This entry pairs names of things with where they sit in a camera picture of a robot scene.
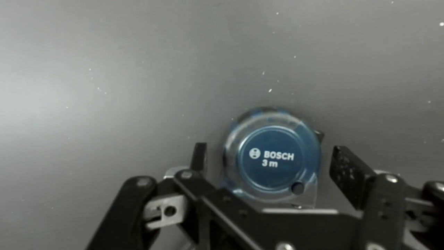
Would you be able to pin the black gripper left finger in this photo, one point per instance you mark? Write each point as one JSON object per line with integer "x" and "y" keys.
{"x": 132, "y": 208}

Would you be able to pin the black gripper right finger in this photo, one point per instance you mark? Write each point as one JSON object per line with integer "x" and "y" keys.
{"x": 383, "y": 208}

